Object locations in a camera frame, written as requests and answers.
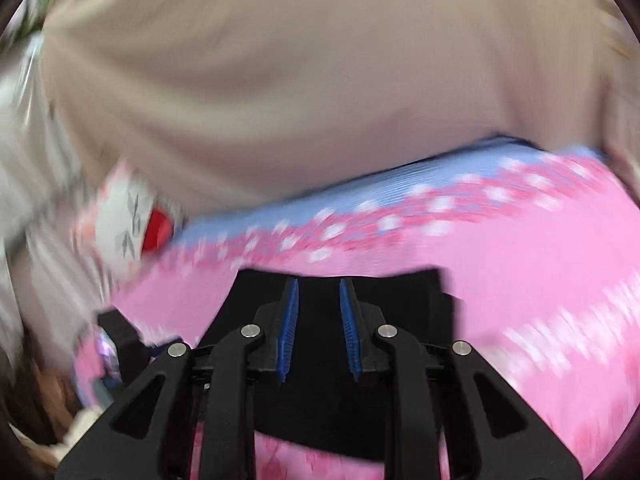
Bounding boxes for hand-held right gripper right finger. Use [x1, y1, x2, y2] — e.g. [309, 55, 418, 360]
[339, 277, 584, 480]

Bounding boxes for pink rose print bedsheet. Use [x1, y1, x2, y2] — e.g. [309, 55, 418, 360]
[75, 142, 640, 480]

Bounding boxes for black pants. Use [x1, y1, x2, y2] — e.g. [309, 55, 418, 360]
[192, 267, 463, 462]

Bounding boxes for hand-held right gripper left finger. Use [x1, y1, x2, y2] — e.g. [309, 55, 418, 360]
[56, 277, 301, 480]

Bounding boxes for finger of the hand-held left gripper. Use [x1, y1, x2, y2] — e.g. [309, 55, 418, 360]
[96, 309, 170, 397]

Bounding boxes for beige cloth cover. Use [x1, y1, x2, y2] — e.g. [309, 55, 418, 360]
[35, 0, 626, 226]

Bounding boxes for white cartoon face pillow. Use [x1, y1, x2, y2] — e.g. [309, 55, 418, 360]
[74, 157, 177, 271]

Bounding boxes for grey white cloth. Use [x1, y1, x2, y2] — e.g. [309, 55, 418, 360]
[0, 30, 121, 341]

